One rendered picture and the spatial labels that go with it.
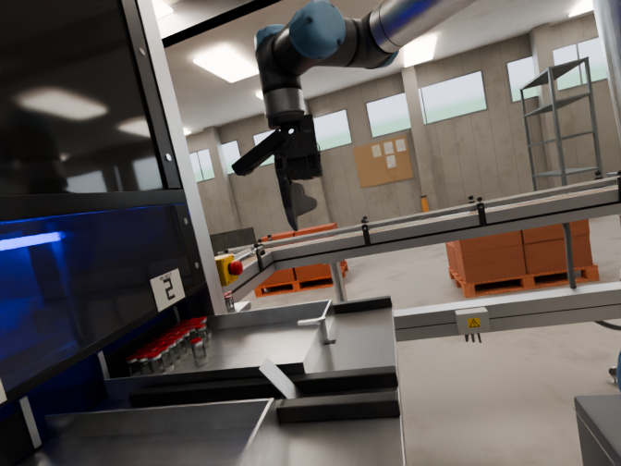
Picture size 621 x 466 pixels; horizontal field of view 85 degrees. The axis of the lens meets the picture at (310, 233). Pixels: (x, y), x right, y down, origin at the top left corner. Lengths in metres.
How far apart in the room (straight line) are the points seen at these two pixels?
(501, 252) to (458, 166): 6.10
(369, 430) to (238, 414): 0.15
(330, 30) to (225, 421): 0.55
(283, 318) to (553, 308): 1.20
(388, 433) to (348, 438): 0.04
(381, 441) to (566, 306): 1.38
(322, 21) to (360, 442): 0.54
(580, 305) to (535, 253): 1.71
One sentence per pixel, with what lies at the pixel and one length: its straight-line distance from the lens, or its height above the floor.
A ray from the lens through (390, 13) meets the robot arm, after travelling 0.62.
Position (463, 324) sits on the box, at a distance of 1.57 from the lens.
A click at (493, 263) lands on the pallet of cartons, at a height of 0.26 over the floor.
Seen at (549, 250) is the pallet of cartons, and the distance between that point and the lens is 3.44.
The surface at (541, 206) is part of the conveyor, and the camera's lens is 1.57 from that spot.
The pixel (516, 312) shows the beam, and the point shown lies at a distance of 1.66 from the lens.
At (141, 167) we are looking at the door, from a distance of 0.74.
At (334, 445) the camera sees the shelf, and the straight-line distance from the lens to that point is 0.41.
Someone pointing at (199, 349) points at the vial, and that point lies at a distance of 0.67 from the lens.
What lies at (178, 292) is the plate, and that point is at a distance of 0.73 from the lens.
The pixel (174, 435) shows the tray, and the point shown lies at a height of 0.88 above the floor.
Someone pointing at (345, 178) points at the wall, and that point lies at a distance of 9.31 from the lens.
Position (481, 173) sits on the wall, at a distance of 9.32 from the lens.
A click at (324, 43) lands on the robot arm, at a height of 1.35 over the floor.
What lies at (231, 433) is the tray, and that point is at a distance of 0.48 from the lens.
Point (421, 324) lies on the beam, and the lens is 1.61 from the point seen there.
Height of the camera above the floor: 1.13
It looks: 6 degrees down
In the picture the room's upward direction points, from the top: 12 degrees counter-clockwise
